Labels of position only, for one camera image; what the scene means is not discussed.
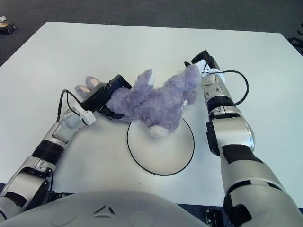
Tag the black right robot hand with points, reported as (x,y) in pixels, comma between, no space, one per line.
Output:
(208,59)

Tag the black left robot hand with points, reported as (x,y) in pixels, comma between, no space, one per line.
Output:
(99,97)

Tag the purple plush bear doll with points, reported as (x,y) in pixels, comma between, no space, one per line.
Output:
(154,104)

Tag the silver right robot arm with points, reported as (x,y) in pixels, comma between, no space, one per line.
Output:
(227,132)

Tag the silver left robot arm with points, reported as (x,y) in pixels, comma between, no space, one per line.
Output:
(47,144)

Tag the white plate with black rim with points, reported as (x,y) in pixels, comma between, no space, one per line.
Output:
(165,151)

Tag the white right wrist connector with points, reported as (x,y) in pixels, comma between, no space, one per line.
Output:
(203,68)

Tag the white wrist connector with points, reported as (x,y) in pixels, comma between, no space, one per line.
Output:
(203,68)
(86,116)

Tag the white left wrist connector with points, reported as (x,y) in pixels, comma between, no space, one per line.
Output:
(86,116)

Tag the black office chair base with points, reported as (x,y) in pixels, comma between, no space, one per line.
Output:
(297,40)

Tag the black and yellow box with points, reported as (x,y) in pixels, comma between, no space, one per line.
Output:
(7,27)

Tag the grey robot torso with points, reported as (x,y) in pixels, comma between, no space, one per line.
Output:
(106,212)

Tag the metal bracket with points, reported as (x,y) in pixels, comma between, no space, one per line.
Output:
(211,216)

